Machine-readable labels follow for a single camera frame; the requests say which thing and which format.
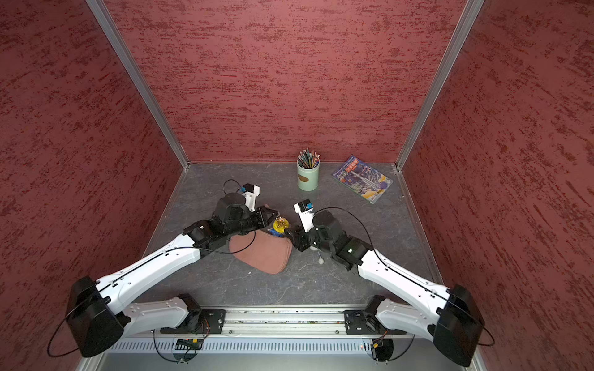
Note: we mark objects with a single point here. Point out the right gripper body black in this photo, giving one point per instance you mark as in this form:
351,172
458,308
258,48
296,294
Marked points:
312,238

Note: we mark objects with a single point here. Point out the bundle of coloured pencils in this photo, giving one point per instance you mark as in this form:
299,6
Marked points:
308,159

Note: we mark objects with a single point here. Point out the white cloud plush charm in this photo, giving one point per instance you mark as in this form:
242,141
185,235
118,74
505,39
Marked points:
320,259

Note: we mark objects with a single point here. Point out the mint green pencil cup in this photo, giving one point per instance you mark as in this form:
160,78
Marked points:
307,178

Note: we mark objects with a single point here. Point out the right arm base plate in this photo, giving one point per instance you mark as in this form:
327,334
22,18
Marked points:
358,322

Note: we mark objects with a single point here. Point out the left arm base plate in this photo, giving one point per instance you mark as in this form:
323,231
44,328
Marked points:
207,322

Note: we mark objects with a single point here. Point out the yellow duck keychain decoration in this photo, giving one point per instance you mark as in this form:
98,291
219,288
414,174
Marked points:
279,226

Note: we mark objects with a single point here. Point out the corner aluminium post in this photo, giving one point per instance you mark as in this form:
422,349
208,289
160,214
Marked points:
108,26
465,24

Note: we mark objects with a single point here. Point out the colourful comic book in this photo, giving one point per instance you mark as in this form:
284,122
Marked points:
362,179

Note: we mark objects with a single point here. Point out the right corner aluminium post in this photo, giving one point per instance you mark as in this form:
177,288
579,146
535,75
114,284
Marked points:
465,24

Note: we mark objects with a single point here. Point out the left corner aluminium post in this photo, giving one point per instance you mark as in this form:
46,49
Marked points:
108,26

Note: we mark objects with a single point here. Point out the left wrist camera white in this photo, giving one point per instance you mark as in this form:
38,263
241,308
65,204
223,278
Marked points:
250,193

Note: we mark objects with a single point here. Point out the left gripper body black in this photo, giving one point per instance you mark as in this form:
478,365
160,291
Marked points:
248,222

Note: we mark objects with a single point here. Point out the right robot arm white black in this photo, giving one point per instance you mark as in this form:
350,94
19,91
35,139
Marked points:
449,317

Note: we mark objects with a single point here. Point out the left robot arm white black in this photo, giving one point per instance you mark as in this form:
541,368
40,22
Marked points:
101,312

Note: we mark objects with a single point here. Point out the pink suede shoulder bag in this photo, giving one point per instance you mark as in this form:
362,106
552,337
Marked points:
263,251

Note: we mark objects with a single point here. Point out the aluminium front rail frame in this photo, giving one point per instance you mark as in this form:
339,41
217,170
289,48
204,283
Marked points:
298,330

